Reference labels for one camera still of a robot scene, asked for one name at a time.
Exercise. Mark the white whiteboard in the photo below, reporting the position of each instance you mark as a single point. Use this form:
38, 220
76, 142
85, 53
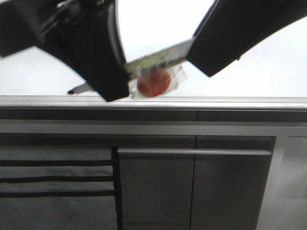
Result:
276, 67

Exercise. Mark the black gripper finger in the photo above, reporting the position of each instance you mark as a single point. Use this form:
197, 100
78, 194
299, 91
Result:
83, 34
232, 27

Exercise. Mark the white whiteboard marker pen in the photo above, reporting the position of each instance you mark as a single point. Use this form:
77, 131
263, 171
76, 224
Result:
165, 56

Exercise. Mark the red magnet taped to marker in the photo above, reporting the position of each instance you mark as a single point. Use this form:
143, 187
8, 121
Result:
157, 83

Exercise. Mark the grey cabinet with doors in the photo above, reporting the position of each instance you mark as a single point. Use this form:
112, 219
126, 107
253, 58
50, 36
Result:
187, 170

